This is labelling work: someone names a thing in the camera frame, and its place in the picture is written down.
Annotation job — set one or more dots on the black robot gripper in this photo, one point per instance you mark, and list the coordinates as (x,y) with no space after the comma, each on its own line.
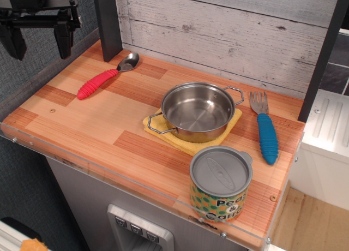
(60,14)

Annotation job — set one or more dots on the peas and carrots toy can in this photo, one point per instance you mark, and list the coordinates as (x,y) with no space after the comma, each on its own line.
(220,179)

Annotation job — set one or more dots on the yellow folded cloth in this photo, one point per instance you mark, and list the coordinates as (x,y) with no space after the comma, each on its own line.
(190,147)

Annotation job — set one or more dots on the small stainless steel pot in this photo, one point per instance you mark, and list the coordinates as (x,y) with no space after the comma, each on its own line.
(196,112)

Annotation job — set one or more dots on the orange sponge piece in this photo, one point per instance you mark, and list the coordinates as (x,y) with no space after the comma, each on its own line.
(33,245)

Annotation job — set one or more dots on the grey toy fridge dispenser panel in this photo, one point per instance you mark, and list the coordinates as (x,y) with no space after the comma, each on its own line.
(133,232)

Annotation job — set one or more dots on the white toy sink unit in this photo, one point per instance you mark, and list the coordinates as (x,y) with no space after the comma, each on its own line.
(320,166)

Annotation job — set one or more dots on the dark grey left post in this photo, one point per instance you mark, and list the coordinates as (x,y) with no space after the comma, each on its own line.
(109,30)

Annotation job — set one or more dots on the dark grey post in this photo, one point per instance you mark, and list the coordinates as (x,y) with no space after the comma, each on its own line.
(109,30)
(326,50)

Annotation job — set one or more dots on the red handled metal spoon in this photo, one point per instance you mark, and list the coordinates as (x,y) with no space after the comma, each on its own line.
(126,64)

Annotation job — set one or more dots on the blue handled metal fork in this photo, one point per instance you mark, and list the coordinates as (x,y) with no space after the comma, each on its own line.
(267,135)

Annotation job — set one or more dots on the dark grey right post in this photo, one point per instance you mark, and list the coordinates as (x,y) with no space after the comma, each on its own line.
(326,50)

